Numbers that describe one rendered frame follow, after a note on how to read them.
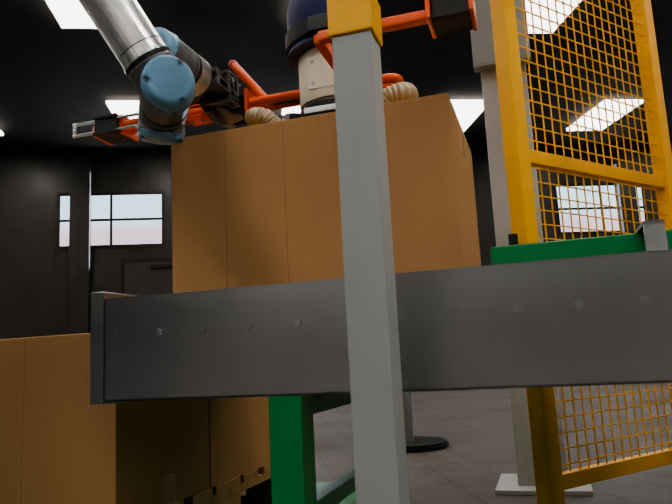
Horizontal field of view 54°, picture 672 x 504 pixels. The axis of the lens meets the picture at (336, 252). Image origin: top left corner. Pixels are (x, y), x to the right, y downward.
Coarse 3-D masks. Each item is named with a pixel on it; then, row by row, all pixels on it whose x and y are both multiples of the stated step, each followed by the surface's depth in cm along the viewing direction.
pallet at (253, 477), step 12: (264, 468) 202; (240, 480) 186; (252, 480) 194; (264, 480) 202; (204, 492) 167; (216, 492) 173; (228, 492) 179; (240, 492) 226; (252, 492) 220; (264, 492) 218
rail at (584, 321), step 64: (640, 256) 96; (128, 320) 121; (192, 320) 117; (256, 320) 113; (320, 320) 110; (448, 320) 103; (512, 320) 100; (576, 320) 98; (640, 320) 95; (128, 384) 120; (192, 384) 116; (256, 384) 112; (320, 384) 108; (448, 384) 102; (512, 384) 99; (576, 384) 96
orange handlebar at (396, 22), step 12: (420, 12) 120; (384, 24) 122; (396, 24) 122; (408, 24) 121; (420, 24) 122; (324, 36) 126; (324, 48) 129; (384, 84) 151; (264, 96) 155; (276, 96) 154; (288, 96) 153; (192, 108) 160; (276, 108) 159; (132, 120) 165; (192, 120) 162; (204, 120) 162; (132, 132) 170
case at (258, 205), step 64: (256, 128) 135; (320, 128) 131; (448, 128) 123; (192, 192) 138; (256, 192) 133; (320, 192) 129; (448, 192) 121; (192, 256) 136; (256, 256) 131; (320, 256) 127; (448, 256) 120
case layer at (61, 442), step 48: (48, 336) 145; (0, 384) 147; (48, 384) 143; (0, 432) 145; (48, 432) 141; (96, 432) 138; (144, 432) 146; (192, 432) 165; (240, 432) 190; (0, 480) 143; (48, 480) 140; (96, 480) 136; (144, 480) 144; (192, 480) 163
